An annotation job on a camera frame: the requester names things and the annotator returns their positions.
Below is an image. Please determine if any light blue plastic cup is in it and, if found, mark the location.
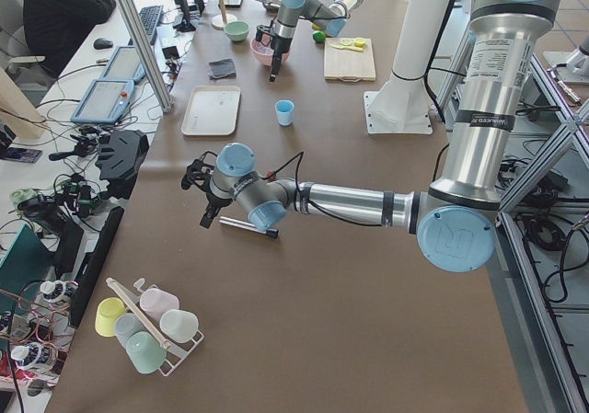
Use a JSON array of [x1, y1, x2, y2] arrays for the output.
[[274, 99, 295, 127]]

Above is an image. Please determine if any tea bottle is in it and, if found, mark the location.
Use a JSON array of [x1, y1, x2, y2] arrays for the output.
[[40, 280, 77, 306]]

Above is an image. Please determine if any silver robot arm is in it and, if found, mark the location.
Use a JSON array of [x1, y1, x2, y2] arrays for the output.
[[201, 0, 560, 272], [256, 0, 364, 82]]

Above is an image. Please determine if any grey cup in rack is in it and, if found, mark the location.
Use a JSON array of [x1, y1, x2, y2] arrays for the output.
[[114, 312, 144, 348]]

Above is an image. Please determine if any yellow cup in rack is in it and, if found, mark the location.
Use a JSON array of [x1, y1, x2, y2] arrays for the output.
[[95, 297, 126, 338]]

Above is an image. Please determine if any wooden glass stand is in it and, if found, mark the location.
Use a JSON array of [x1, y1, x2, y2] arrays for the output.
[[211, 0, 237, 30]]

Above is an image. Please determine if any pink cup in rack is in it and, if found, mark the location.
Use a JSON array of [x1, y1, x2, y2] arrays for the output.
[[139, 287, 179, 323]]

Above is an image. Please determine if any green lime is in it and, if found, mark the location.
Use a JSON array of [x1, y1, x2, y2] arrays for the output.
[[312, 30, 326, 44]]

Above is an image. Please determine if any black computer mouse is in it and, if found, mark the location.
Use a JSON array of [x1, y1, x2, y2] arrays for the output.
[[93, 38, 113, 50]]

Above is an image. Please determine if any grey folded cloth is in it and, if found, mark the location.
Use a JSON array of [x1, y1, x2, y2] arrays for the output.
[[208, 58, 237, 79]]

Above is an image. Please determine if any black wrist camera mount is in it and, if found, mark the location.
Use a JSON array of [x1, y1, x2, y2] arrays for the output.
[[255, 25, 273, 47]]

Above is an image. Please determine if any yellow plastic knife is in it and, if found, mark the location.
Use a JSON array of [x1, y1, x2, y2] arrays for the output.
[[329, 43, 364, 52]]

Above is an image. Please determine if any green bowl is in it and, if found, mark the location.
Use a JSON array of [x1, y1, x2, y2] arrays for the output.
[[224, 20, 249, 43]]

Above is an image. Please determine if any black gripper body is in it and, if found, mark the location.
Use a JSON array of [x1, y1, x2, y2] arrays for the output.
[[271, 35, 291, 60], [206, 192, 233, 213]]

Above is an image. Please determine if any aluminium frame post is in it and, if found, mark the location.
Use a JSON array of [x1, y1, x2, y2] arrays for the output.
[[119, 0, 173, 113]]

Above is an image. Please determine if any white wire cup rack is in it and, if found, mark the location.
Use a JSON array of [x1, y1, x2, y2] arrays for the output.
[[106, 278, 204, 377]]

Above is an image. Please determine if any cream rabbit tray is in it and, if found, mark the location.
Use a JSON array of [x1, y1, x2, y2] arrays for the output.
[[180, 86, 241, 136]]

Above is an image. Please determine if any person in background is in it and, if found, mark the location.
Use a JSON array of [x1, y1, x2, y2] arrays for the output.
[[23, 0, 116, 77]]

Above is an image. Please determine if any pink bowl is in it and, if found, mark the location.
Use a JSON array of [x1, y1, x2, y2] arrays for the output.
[[249, 39, 274, 67]]

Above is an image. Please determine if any steel ice scoop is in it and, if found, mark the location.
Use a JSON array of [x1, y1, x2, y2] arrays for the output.
[[253, 0, 282, 12]]

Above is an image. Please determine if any blue teach pendant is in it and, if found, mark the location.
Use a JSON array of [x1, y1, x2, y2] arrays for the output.
[[70, 78, 135, 124], [101, 46, 145, 83]]

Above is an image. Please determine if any wooden cutting board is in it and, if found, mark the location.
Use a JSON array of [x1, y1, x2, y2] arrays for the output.
[[324, 38, 376, 82]]

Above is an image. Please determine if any green cup in rack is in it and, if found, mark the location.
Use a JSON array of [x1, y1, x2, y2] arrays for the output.
[[125, 331, 167, 374]]

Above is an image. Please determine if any white cup in rack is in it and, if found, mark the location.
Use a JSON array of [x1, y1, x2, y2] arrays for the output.
[[159, 309, 199, 343]]

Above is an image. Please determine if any black keyboard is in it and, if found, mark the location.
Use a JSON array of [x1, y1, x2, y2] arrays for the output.
[[138, 5, 163, 45]]

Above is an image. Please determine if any steel muddler black tip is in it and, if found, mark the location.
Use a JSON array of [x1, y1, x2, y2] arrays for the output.
[[219, 216, 279, 239]]

